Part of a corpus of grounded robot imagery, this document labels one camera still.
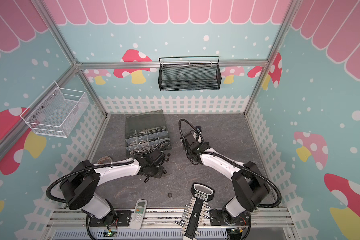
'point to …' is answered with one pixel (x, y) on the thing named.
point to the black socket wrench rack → (196, 213)
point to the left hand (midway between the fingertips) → (158, 175)
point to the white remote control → (139, 214)
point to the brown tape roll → (104, 159)
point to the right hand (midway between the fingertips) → (194, 142)
